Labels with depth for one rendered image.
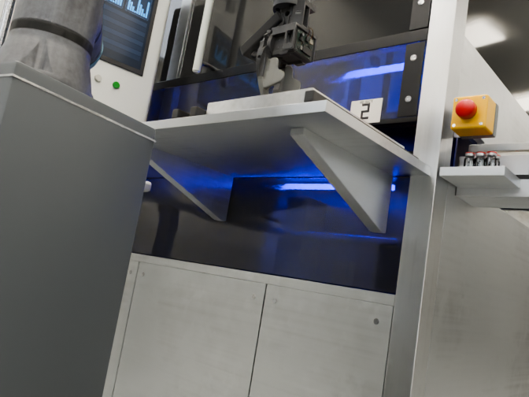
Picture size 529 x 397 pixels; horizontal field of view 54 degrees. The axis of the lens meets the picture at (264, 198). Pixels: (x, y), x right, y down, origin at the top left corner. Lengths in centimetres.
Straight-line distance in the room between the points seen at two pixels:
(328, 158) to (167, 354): 85
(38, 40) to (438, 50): 83
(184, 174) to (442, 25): 71
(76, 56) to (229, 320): 85
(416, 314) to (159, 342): 81
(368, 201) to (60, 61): 65
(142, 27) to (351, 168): 101
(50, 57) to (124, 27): 103
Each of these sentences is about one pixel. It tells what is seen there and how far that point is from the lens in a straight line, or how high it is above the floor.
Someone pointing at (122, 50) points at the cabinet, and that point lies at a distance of 178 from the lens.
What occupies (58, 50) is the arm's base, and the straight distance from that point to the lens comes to 80.
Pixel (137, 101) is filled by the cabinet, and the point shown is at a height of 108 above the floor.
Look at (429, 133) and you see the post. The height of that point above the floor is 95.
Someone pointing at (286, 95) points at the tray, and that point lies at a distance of 92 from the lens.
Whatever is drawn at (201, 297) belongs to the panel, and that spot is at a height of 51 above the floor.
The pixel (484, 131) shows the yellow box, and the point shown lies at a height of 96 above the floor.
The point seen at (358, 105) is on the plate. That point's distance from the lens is 131.
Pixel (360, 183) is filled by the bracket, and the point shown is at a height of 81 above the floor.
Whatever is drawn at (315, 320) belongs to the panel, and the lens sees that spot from 125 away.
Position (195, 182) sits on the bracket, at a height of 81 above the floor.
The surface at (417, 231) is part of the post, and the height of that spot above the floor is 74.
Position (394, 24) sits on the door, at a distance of 137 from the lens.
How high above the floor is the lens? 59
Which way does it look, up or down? 9 degrees up
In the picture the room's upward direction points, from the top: 9 degrees clockwise
